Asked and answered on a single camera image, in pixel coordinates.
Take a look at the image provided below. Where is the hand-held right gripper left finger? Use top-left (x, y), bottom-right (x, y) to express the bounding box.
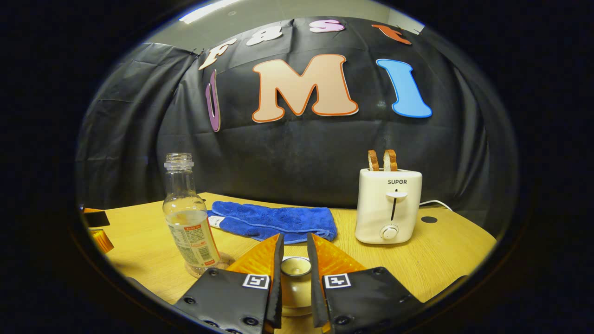
top-left (173, 232), bottom-right (284, 334)

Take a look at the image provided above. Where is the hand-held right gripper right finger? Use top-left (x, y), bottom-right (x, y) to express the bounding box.
top-left (306, 232), bottom-right (424, 334)

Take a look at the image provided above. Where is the pale yellow teacup lid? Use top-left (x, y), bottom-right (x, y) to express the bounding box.
top-left (280, 256), bottom-right (312, 309)

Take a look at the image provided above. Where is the round cork coaster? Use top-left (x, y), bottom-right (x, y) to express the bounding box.
top-left (184, 252), bottom-right (235, 279)

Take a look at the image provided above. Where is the clear water bottle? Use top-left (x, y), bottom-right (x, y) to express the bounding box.
top-left (162, 153), bottom-right (221, 278)

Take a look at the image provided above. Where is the blue towel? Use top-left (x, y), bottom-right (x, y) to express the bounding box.
top-left (207, 200), bottom-right (338, 244)

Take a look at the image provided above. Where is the white toaster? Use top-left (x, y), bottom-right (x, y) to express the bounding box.
top-left (355, 168), bottom-right (423, 245)

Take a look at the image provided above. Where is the black backdrop cloth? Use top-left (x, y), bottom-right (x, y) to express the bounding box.
top-left (77, 16), bottom-right (518, 232)

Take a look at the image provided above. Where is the white power cable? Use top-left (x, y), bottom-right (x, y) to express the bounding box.
top-left (419, 199), bottom-right (453, 212)

